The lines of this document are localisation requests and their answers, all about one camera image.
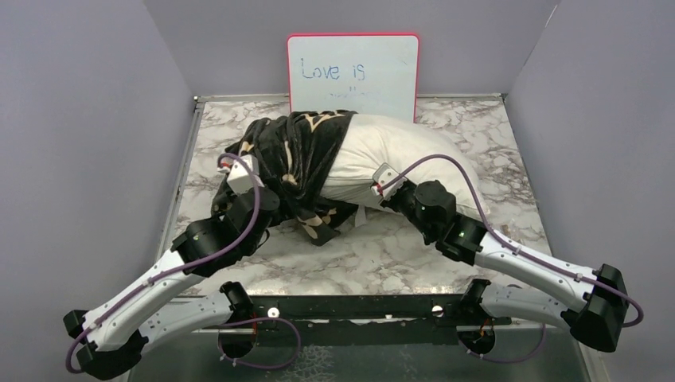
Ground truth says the white pillow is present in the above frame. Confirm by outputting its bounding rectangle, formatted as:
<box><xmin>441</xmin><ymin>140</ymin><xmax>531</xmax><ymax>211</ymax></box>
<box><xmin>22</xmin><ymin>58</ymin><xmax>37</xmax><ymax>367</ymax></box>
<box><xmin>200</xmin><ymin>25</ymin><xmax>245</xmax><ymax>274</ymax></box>
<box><xmin>321</xmin><ymin>114</ymin><xmax>490</xmax><ymax>215</ymax></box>

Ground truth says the black floral plush pillowcase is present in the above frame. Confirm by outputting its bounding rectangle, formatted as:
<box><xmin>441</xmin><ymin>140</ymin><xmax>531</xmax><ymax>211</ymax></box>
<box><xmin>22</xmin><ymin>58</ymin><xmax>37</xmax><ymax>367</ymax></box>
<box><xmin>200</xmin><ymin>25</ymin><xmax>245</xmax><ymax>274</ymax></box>
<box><xmin>225</xmin><ymin>110</ymin><xmax>357</xmax><ymax>246</ymax></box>

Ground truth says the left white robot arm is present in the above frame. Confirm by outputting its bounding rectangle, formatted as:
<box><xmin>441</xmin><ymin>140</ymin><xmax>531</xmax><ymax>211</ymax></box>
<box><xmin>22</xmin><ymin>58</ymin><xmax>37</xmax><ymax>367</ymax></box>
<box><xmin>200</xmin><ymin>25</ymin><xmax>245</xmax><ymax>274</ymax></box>
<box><xmin>64</xmin><ymin>187</ymin><xmax>280</xmax><ymax>380</ymax></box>

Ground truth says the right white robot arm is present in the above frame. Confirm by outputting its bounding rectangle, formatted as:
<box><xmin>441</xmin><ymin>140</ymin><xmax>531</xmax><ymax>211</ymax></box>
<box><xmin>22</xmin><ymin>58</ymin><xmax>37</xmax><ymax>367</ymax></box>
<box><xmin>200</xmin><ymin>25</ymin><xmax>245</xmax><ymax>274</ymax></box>
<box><xmin>373</xmin><ymin>179</ymin><xmax>629</xmax><ymax>353</ymax></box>

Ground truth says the pink framed whiteboard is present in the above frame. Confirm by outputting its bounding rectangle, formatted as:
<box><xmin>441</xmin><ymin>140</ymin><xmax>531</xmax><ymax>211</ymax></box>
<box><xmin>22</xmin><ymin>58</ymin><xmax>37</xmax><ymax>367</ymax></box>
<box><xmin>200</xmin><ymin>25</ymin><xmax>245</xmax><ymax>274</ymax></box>
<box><xmin>287</xmin><ymin>33</ymin><xmax>420</xmax><ymax>122</ymax></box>

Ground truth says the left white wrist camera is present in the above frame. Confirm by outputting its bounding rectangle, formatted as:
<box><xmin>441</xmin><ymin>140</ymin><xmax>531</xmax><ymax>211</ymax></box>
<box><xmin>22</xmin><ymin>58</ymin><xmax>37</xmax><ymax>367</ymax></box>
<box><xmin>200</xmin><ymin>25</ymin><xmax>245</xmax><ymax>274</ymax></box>
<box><xmin>227</xmin><ymin>154</ymin><xmax>263</xmax><ymax>195</ymax></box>

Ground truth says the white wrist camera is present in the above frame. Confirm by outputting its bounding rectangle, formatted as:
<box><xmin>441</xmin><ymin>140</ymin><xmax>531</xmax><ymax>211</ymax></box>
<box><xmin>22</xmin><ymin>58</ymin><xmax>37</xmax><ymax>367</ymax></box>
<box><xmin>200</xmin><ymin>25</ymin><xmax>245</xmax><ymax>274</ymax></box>
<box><xmin>227</xmin><ymin>154</ymin><xmax>263</xmax><ymax>195</ymax></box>
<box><xmin>370</xmin><ymin>163</ymin><xmax>407</xmax><ymax>200</ymax></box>

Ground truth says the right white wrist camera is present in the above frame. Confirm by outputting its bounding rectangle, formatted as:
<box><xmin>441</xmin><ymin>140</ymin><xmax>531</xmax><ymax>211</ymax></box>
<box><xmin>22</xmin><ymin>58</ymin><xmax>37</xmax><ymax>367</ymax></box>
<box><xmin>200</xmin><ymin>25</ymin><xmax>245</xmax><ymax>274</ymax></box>
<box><xmin>370</xmin><ymin>163</ymin><xmax>407</xmax><ymax>200</ymax></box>

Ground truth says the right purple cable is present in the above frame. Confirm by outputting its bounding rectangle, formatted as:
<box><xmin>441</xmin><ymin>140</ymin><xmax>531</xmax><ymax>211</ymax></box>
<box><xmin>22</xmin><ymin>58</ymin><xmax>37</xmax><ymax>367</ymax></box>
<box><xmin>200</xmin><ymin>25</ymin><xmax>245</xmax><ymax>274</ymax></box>
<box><xmin>377</xmin><ymin>154</ymin><xmax>645</xmax><ymax>364</ymax></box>

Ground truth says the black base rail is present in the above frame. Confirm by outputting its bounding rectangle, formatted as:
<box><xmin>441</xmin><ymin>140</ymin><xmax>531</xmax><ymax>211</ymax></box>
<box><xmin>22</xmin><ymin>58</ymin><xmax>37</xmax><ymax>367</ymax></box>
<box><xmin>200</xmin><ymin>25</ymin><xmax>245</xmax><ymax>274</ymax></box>
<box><xmin>199</xmin><ymin>293</ymin><xmax>513</xmax><ymax>349</ymax></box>

